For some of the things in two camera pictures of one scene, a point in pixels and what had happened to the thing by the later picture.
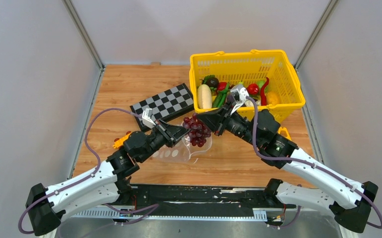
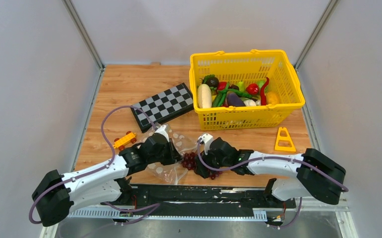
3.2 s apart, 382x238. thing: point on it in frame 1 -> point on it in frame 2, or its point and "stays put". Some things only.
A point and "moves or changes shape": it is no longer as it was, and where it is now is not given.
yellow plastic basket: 241,68 stays put
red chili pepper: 262,93 stays put
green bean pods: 220,97 stays put
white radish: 204,96 stays put
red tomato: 253,89 stays put
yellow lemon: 272,97 stays put
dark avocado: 212,82 stays put
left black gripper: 170,133 -> 174,156
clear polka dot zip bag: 182,152 moves or changes shape
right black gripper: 216,121 -> 200,170
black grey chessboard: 169,103 stays put
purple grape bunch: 198,133 -> 189,160
